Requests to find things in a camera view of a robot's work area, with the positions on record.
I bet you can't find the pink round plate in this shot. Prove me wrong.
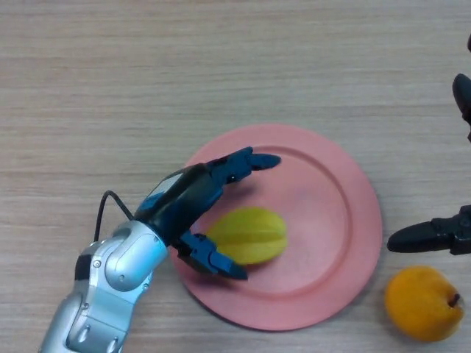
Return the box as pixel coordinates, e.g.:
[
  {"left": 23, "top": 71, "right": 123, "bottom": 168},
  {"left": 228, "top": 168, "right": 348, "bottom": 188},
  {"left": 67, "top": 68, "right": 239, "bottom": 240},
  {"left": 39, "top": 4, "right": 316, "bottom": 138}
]
[{"left": 166, "top": 124, "right": 383, "bottom": 332}]

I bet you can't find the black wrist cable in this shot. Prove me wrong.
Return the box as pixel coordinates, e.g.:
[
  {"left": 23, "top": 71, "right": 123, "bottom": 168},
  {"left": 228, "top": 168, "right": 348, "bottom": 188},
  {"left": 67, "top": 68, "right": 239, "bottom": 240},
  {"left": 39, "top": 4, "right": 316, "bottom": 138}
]
[{"left": 93, "top": 190, "right": 135, "bottom": 242}]

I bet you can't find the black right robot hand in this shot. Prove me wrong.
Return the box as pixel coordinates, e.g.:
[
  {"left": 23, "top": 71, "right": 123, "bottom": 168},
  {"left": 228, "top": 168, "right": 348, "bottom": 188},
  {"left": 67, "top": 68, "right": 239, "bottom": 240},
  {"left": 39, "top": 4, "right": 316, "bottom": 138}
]
[{"left": 386, "top": 32, "right": 471, "bottom": 256}]

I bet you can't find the orange yellow pear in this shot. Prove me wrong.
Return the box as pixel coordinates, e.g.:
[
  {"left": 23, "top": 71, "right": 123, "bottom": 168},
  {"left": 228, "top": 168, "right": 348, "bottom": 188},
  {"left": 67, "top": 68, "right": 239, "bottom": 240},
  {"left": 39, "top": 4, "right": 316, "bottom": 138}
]
[{"left": 384, "top": 265, "right": 466, "bottom": 343}]

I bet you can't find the yellow green starfruit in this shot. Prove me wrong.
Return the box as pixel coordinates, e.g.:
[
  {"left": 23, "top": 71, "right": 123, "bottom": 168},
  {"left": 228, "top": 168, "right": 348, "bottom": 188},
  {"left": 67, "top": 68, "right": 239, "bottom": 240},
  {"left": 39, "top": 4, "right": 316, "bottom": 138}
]
[{"left": 207, "top": 207, "right": 288, "bottom": 265}]

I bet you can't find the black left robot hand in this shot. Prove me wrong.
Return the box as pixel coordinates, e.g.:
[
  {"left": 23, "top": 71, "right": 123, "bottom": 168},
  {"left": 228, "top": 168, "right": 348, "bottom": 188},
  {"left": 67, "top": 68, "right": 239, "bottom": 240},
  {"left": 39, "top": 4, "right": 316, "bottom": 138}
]
[{"left": 133, "top": 146, "right": 283, "bottom": 281}]

